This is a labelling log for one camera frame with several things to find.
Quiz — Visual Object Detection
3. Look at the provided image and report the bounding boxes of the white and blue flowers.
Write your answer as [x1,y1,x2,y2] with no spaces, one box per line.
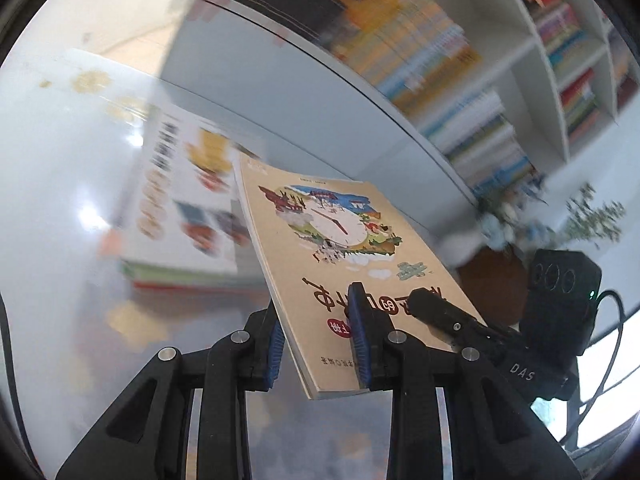
[475,170,551,251]

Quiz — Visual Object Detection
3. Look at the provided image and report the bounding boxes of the cubby shelf book rows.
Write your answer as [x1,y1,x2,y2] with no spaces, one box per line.
[505,0,640,146]

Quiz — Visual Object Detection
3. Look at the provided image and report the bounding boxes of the brown wooden stool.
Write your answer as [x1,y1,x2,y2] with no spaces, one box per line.
[457,249,536,328]

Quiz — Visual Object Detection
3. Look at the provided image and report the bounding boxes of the row of colourful shelved books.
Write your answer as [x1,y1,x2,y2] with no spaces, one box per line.
[325,0,546,196]

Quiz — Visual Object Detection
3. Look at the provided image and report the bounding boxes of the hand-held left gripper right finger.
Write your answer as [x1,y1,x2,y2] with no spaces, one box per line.
[347,281,583,480]

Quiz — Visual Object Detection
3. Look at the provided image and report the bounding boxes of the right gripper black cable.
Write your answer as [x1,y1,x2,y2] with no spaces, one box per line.
[565,290,626,456]

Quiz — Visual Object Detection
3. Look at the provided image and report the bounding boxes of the white bookshelf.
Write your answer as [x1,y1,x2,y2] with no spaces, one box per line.
[160,0,640,221]

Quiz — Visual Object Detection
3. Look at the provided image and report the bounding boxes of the tan book clock picture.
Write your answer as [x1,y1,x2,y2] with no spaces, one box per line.
[234,154,488,401]

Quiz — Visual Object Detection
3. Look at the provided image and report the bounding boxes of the white vase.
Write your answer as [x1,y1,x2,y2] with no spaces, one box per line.
[440,230,493,267]

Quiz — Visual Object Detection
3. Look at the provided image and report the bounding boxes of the stack of illustrated books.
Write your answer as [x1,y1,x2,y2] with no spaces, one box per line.
[119,107,268,293]

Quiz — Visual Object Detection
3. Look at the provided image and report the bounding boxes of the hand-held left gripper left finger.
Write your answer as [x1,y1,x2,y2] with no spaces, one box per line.
[55,306,287,480]

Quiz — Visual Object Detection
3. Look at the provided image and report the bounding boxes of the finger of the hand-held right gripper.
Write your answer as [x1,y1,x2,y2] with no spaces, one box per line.
[410,286,507,357]

